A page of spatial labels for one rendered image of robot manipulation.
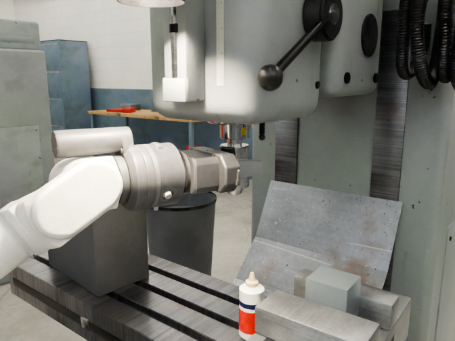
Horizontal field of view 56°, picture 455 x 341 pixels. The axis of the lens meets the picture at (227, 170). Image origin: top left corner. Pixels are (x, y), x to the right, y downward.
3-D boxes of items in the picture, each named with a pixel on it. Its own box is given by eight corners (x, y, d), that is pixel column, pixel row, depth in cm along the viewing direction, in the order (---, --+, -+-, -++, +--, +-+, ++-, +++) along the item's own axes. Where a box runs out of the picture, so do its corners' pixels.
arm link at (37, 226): (135, 191, 52) (37, 266, 46) (112, 187, 59) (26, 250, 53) (104, 147, 49) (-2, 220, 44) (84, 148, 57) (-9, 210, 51)
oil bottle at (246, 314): (254, 344, 67) (255, 280, 64) (233, 335, 69) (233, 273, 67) (268, 332, 70) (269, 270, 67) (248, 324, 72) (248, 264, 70)
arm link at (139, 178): (160, 211, 55) (70, 227, 49) (131, 203, 64) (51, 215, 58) (153, 124, 54) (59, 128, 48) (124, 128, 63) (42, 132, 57)
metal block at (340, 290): (344, 331, 56) (347, 290, 55) (303, 316, 60) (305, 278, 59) (358, 314, 60) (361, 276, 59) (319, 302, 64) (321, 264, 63)
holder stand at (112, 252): (97, 298, 81) (90, 197, 77) (48, 264, 96) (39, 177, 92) (149, 277, 89) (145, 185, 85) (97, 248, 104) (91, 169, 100)
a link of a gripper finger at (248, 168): (258, 176, 66) (225, 180, 63) (258, 155, 66) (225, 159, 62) (265, 178, 65) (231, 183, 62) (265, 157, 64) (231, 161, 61)
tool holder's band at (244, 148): (255, 151, 65) (256, 145, 65) (231, 154, 63) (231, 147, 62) (237, 147, 69) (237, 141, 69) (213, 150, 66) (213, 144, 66)
